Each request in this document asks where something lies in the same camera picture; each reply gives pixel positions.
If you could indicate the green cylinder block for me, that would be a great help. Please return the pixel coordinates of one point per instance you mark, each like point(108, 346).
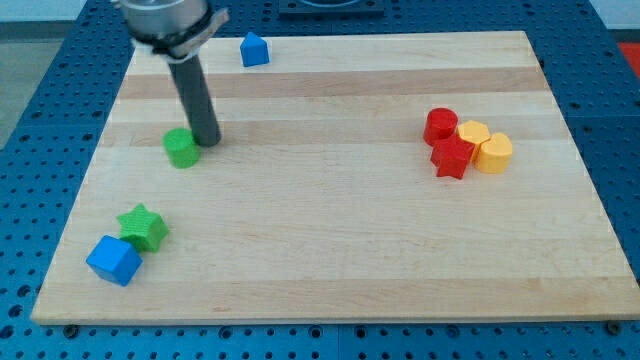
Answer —
point(180, 147)

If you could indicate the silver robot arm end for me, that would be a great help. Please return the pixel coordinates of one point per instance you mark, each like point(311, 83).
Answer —
point(174, 29)

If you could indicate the red star block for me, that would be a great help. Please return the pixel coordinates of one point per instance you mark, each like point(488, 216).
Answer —
point(451, 156)

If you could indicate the green star block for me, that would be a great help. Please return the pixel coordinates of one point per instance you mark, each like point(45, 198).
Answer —
point(143, 228)

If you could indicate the wooden board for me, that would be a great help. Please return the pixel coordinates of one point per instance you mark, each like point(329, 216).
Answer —
point(321, 205)

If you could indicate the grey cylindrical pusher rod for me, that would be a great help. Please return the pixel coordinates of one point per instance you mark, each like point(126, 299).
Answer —
point(193, 92)

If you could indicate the red cylinder block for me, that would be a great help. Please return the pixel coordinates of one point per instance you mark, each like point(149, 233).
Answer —
point(440, 124)

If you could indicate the blue pentagon block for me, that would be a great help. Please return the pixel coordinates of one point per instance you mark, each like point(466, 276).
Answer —
point(254, 50)

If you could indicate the yellow hexagon block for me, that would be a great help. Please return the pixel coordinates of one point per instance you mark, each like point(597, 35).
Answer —
point(474, 132)

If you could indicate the yellow heart block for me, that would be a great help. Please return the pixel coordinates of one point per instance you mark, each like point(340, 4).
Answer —
point(494, 155)

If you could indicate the blue cube block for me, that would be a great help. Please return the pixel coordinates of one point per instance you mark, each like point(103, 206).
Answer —
point(114, 260)

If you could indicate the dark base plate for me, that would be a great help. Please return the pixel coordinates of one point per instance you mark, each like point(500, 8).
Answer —
point(330, 7)

